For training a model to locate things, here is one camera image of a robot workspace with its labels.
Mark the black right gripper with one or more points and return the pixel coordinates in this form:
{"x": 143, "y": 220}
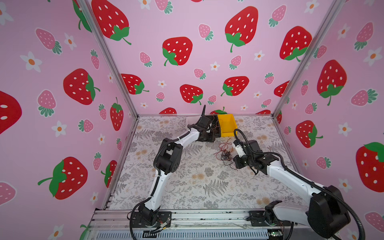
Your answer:
{"x": 236, "y": 160}

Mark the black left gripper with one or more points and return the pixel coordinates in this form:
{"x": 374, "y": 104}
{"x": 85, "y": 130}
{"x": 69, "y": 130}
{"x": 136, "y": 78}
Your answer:
{"x": 211, "y": 138}

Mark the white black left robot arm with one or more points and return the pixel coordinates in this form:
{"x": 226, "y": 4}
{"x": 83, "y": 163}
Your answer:
{"x": 166, "y": 162}

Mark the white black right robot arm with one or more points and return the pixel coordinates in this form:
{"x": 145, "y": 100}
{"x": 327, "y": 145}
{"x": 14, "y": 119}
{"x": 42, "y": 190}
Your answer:
{"x": 326, "y": 211}

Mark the black plastic storage bin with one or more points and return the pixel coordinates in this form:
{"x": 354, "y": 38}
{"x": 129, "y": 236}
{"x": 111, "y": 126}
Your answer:
{"x": 215, "y": 125}

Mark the white translucent storage bin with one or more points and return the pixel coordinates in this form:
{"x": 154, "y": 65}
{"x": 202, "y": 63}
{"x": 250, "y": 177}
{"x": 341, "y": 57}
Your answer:
{"x": 192, "y": 120}

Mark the yellow plastic storage bin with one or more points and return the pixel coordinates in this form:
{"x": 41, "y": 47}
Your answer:
{"x": 227, "y": 125}

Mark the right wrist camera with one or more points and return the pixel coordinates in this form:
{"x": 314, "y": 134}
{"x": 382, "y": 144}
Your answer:
{"x": 239, "y": 149}

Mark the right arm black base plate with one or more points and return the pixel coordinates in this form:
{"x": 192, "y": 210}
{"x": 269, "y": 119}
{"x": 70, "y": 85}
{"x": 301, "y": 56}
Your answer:
{"x": 258, "y": 218}

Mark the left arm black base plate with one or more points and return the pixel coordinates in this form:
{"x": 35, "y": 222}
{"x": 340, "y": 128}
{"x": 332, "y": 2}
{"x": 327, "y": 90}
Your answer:
{"x": 154, "y": 220}

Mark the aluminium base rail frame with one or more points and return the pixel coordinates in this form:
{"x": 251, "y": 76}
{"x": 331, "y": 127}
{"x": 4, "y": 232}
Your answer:
{"x": 229, "y": 224}

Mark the aluminium left corner post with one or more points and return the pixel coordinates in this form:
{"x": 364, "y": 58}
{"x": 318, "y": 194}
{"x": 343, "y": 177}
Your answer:
{"x": 90, "y": 18}

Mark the aluminium corner post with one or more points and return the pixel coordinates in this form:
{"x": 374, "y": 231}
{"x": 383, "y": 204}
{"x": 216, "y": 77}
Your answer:
{"x": 325, "y": 25}
{"x": 90, "y": 18}

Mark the aluminium right corner post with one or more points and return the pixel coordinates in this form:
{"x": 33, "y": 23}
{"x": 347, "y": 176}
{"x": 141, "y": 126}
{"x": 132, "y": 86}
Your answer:
{"x": 325, "y": 25}

